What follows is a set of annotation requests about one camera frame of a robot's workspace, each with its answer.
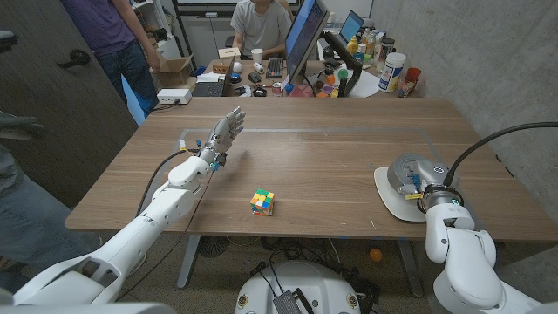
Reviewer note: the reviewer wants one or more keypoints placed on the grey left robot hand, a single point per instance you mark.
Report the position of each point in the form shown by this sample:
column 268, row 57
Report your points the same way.
column 224, row 135

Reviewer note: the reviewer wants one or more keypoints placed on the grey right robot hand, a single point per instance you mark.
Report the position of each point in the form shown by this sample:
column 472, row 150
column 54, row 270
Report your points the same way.
column 436, row 179

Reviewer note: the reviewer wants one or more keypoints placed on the grey duct tape roll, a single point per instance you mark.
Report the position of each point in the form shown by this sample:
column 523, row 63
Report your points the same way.
column 394, row 174

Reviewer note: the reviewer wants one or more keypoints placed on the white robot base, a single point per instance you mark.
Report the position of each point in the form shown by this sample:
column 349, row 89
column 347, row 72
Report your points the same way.
column 305, row 279

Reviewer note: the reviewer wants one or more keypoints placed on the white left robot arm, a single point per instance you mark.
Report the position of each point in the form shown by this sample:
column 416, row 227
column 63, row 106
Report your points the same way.
column 170, row 205

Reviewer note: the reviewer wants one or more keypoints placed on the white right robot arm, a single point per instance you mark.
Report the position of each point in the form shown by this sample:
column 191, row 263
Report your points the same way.
column 466, row 270

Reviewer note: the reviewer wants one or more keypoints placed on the white paper plate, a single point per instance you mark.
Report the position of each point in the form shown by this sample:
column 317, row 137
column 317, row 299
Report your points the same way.
column 388, row 205

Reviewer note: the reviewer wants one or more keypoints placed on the white tape roll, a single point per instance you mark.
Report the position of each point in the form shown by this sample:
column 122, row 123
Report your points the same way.
column 259, row 67

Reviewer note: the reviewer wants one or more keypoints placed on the multicoloured Rubik's cube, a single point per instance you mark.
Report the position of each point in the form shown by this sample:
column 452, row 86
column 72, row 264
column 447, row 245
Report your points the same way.
column 262, row 202

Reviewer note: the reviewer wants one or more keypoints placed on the white sheet of paper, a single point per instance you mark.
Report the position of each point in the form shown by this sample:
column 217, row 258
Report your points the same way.
column 366, row 85

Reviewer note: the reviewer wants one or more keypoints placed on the black open laptop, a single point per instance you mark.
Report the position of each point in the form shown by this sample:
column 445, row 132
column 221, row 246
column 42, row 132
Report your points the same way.
column 211, row 88

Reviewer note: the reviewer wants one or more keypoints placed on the white power box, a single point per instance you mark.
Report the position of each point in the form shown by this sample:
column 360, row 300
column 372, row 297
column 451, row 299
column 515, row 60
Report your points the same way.
column 174, row 96

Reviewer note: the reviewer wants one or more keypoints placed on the black computer mouse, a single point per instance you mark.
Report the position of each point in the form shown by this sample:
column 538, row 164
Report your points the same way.
column 254, row 77

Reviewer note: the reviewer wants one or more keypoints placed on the white ball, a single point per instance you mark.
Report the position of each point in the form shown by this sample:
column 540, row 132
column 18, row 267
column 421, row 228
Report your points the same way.
column 237, row 67

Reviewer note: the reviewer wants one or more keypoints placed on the red soda can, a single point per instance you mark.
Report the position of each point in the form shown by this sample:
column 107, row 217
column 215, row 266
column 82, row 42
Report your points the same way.
column 276, row 89

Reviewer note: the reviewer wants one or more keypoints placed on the brown cardboard box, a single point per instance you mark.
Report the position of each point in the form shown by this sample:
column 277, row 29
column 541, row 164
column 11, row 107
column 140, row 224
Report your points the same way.
column 174, row 72

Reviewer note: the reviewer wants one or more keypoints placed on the light wooden box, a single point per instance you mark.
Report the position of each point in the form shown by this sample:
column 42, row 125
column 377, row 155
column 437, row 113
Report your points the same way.
column 229, row 52

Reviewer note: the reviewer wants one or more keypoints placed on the black keyboard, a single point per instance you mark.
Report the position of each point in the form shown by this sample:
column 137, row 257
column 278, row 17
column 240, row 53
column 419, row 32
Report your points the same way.
column 274, row 67

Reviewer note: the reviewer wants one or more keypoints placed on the white paper cup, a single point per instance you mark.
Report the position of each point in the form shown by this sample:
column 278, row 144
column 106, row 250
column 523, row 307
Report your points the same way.
column 257, row 56

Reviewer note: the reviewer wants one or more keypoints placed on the pink box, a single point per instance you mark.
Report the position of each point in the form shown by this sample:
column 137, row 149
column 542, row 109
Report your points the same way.
column 301, row 90

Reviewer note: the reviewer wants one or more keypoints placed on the grey table leg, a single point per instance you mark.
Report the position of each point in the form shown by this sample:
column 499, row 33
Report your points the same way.
column 410, row 268
column 187, row 261

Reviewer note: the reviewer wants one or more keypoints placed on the orange ball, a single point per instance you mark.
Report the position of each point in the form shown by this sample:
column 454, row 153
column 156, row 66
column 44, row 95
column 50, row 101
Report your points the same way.
column 376, row 255

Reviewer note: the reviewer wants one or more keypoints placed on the jar with red lid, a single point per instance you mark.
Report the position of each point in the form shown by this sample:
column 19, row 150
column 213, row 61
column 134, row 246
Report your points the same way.
column 410, row 80

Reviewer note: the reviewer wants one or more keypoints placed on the black round fan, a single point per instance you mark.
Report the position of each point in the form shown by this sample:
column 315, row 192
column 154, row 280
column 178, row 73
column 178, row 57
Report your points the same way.
column 212, row 245

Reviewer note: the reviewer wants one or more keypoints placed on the seated person grey t-shirt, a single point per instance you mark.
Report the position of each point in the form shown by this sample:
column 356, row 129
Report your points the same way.
column 261, row 26

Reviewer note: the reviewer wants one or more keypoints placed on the white canister blue label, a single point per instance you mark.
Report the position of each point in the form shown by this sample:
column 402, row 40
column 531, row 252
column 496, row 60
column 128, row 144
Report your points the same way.
column 391, row 72

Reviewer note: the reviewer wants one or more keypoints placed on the black computer monitor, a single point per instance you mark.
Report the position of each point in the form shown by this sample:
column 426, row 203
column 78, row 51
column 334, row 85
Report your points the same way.
column 305, row 35

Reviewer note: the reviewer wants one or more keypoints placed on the green ball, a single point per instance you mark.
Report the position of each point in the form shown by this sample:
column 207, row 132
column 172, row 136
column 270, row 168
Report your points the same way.
column 343, row 74

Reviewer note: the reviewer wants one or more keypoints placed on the dark wooden door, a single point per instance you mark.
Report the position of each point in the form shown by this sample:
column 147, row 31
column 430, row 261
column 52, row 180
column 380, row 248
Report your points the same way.
column 87, row 139

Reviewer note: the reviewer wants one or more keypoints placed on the clear jar black lid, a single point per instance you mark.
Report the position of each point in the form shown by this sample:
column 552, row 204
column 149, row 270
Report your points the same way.
column 387, row 50

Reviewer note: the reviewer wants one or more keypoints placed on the yellow bottle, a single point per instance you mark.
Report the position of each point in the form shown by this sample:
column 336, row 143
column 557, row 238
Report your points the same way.
column 352, row 45

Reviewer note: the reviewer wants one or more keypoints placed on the standing person purple shirt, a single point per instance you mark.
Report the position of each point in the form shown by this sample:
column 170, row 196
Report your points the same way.
column 109, row 26

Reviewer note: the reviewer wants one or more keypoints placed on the laptop with blue screen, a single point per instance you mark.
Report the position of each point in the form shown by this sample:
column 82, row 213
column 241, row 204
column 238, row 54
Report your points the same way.
column 351, row 26

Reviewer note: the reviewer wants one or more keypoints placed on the person in grey jeans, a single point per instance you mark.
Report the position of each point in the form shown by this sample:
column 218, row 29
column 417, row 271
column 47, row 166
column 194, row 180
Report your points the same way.
column 35, row 227

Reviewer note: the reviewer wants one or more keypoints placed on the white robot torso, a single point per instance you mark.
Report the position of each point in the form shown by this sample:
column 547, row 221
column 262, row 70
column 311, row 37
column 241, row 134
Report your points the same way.
column 87, row 309

